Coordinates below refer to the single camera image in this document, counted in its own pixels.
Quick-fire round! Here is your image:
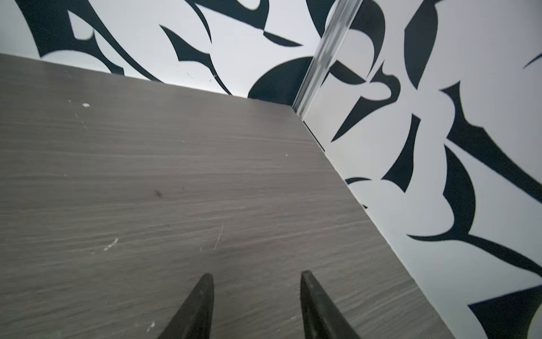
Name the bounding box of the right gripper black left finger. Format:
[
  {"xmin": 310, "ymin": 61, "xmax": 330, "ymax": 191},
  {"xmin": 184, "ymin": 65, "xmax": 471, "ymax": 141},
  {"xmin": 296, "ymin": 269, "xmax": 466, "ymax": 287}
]
[{"xmin": 158, "ymin": 273, "xmax": 215, "ymax": 339}]

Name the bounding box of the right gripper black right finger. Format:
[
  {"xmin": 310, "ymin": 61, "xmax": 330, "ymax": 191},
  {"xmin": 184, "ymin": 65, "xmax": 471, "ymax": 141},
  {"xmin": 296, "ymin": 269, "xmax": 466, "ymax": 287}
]
[{"xmin": 300, "ymin": 270, "xmax": 361, "ymax": 339}]

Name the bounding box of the aluminium frame post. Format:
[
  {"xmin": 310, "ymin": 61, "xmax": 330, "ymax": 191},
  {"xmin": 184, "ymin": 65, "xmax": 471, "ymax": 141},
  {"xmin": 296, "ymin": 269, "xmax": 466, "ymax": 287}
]
[{"xmin": 292, "ymin": 0, "xmax": 363, "ymax": 121}]

